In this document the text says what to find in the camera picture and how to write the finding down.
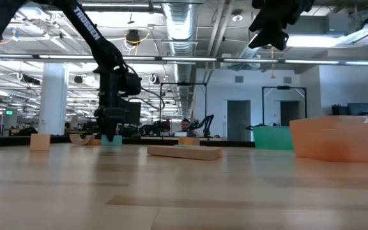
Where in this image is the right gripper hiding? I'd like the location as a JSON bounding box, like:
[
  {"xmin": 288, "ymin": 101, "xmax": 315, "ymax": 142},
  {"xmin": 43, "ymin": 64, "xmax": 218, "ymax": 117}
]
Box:
[{"xmin": 249, "ymin": 0, "xmax": 314, "ymax": 51}]

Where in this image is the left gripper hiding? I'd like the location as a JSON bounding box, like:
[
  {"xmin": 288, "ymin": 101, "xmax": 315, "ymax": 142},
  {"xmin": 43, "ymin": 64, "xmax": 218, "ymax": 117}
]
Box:
[{"xmin": 93, "ymin": 75, "xmax": 130, "ymax": 142}]

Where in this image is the small blue block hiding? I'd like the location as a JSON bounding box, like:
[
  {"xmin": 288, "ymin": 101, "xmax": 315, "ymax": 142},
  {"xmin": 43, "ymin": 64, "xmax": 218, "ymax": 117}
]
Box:
[{"xmin": 101, "ymin": 134, "xmax": 123, "ymax": 147}]

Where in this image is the wooden arch block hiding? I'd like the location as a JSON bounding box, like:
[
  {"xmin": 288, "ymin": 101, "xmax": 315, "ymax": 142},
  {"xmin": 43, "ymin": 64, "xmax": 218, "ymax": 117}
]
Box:
[{"xmin": 69, "ymin": 134, "xmax": 96, "ymax": 146}]

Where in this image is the long wooden plank block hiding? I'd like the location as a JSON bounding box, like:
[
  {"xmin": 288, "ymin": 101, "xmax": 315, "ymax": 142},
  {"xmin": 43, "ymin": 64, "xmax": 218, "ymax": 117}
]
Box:
[{"xmin": 146, "ymin": 145, "xmax": 223, "ymax": 162}]

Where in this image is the black computer monitor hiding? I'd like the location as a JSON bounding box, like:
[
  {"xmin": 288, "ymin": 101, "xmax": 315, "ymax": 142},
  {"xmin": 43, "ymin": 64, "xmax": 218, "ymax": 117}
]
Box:
[{"xmin": 121, "ymin": 101, "xmax": 142, "ymax": 125}]

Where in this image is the white building pillar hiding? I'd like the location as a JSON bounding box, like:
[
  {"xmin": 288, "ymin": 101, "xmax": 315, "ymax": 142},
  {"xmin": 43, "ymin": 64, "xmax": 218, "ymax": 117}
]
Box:
[{"xmin": 38, "ymin": 63, "xmax": 69, "ymax": 136}]

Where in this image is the person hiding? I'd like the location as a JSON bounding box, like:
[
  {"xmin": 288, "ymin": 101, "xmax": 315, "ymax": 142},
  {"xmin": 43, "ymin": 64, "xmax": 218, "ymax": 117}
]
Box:
[{"xmin": 179, "ymin": 118, "xmax": 197, "ymax": 137}]

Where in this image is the grey door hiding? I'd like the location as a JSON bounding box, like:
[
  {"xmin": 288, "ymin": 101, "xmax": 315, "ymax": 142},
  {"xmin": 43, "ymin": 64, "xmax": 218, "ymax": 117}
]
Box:
[
  {"xmin": 280, "ymin": 100, "xmax": 300, "ymax": 127},
  {"xmin": 227, "ymin": 100, "xmax": 252, "ymax": 142}
]

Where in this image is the silver horizontal overhead beam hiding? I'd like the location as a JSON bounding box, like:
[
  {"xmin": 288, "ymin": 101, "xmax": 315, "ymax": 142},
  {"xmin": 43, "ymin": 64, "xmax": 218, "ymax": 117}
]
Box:
[{"xmin": 0, "ymin": 53, "xmax": 368, "ymax": 67}]

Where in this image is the teal plastic bin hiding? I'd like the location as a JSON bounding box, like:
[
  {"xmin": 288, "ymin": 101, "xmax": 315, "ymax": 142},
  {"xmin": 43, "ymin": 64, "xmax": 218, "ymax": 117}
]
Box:
[{"xmin": 252, "ymin": 125, "xmax": 295, "ymax": 151}]

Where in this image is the dark desk monitor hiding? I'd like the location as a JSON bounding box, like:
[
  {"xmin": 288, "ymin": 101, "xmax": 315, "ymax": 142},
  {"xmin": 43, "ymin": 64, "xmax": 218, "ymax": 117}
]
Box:
[{"xmin": 346, "ymin": 102, "xmax": 368, "ymax": 116}]

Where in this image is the orange plastic bin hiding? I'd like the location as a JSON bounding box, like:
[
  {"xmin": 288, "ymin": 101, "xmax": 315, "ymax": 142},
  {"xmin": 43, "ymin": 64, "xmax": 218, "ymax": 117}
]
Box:
[{"xmin": 289, "ymin": 115, "xmax": 368, "ymax": 164}]

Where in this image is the yellow hanging cord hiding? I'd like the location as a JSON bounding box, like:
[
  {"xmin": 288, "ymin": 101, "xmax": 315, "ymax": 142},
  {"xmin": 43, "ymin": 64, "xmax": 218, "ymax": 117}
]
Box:
[{"xmin": 269, "ymin": 46, "xmax": 276, "ymax": 80}]

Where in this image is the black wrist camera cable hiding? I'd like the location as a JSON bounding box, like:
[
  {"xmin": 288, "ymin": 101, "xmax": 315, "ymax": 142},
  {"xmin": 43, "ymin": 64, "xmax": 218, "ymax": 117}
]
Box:
[{"xmin": 139, "ymin": 86, "xmax": 166, "ymax": 111}]

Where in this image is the black ceiling cable reel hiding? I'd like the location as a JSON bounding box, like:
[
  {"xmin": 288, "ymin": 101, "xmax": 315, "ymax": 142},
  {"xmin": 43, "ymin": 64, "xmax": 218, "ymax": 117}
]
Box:
[{"xmin": 125, "ymin": 29, "xmax": 142, "ymax": 45}]

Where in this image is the silver ventilation duct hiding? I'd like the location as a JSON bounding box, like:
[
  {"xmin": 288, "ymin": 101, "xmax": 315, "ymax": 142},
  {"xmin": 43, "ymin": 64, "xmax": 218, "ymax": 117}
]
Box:
[{"xmin": 160, "ymin": 0, "xmax": 204, "ymax": 58}]

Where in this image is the black aluminium table frame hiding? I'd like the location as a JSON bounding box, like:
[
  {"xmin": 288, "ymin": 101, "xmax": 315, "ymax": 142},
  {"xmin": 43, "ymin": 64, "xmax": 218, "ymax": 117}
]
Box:
[{"xmin": 0, "ymin": 135, "xmax": 256, "ymax": 148}]

